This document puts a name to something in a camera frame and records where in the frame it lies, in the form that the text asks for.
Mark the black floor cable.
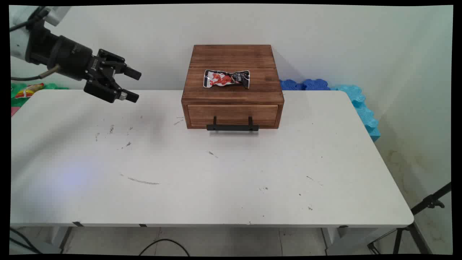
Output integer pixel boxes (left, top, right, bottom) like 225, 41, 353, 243
10, 228, 43, 255
139, 238, 191, 256

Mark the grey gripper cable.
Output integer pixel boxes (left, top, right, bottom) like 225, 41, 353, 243
10, 64, 61, 81

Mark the black tripod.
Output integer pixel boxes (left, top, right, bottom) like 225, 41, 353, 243
367, 182, 452, 255

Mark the white table leg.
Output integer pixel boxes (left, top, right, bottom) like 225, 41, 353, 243
50, 226, 75, 254
321, 227, 397, 256

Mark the black bar door handle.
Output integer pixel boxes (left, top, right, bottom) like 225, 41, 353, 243
187, 104, 280, 132

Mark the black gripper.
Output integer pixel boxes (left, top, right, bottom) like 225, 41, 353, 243
47, 35, 142, 104

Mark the brown wooden drawer cabinet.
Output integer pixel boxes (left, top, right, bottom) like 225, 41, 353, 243
181, 44, 285, 130

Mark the red yellow snack bag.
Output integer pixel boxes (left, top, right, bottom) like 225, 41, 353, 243
14, 83, 45, 99

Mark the dark blue foam mat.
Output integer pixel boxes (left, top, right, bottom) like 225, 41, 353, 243
279, 78, 331, 91

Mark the light blue foam mat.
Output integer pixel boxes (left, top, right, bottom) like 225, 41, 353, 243
329, 84, 382, 142

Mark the red black white snack packet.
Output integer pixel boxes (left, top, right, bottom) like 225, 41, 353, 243
203, 69, 250, 89

